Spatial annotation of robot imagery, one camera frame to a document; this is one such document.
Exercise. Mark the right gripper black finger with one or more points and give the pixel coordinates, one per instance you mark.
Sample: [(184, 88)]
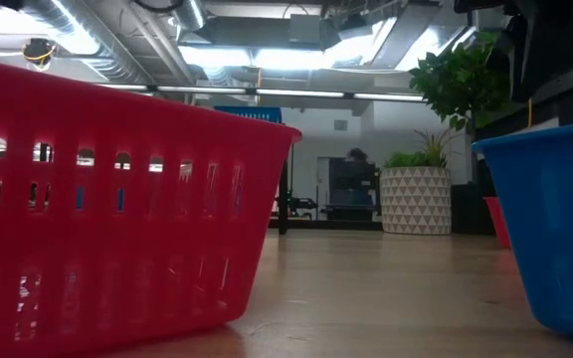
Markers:
[(505, 42)]

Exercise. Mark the blue slotted plastic basket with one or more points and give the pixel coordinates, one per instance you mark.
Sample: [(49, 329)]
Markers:
[(247, 114), (555, 224)]

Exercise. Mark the leafy green potted tree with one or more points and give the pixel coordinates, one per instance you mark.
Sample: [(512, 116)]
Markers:
[(455, 84)]

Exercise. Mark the white ceiling tube light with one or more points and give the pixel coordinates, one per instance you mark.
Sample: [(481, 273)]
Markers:
[(301, 93), (202, 90), (388, 97), (122, 87)]

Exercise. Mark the green succulent plant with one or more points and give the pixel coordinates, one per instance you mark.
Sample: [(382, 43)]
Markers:
[(416, 159)]

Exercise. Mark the black round plant pot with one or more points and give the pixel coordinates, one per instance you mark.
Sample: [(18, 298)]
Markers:
[(470, 209)]

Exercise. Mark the white triangle-patterned plant pot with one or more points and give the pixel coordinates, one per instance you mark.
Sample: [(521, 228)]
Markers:
[(416, 204)]

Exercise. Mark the person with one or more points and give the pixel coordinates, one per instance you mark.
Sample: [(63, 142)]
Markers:
[(357, 155)]

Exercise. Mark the dark desk with monitor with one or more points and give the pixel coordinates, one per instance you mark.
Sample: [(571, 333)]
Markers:
[(353, 189)]

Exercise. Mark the small black machine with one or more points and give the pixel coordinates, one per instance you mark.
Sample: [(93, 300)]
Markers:
[(301, 205)]

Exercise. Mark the large red slotted plastic basket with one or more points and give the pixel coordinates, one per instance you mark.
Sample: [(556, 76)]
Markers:
[(132, 129)]

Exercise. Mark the black round ceiling-hung device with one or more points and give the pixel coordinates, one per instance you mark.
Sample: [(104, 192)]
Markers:
[(39, 50)]

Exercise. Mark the silver round ventilation duct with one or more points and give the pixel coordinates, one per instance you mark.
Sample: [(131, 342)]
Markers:
[(92, 50), (189, 12)]

